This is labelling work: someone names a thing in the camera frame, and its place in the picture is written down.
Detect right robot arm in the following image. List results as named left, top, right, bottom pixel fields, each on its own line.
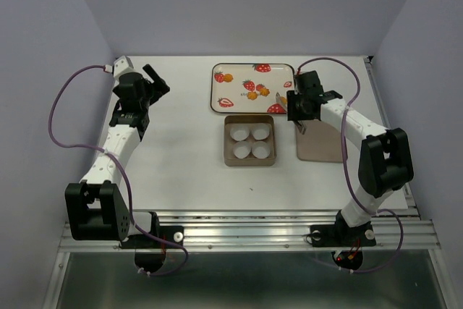
left=286, top=71, right=414, bottom=249

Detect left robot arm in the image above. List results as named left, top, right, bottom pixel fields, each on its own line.
left=64, top=64, right=170, bottom=242

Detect gold square tin box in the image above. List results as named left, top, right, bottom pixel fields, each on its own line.
left=223, top=114, right=277, bottom=167

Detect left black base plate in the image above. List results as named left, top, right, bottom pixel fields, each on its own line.
left=120, top=225, right=186, bottom=276

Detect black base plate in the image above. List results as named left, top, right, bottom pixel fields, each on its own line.
left=308, top=223, right=376, bottom=271
left=120, top=225, right=186, bottom=276

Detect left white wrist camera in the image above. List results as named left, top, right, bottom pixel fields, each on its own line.
left=112, top=56, right=135, bottom=81

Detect metal serving tongs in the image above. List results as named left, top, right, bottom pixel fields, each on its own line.
left=274, top=91, right=310, bottom=135

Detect gold tin lid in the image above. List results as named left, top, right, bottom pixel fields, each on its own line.
left=295, top=120, right=342, bottom=163

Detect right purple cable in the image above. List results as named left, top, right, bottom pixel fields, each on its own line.
left=297, top=56, right=406, bottom=276

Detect aluminium rail frame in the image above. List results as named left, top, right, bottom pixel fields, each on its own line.
left=41, top=54, right=456, bottom=309

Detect strawberry pattern tray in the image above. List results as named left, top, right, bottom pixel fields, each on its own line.
left=211, top=63, right=294, bottom=114

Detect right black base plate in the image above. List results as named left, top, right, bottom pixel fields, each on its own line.
left=308, top=223, right=376, bottom=271

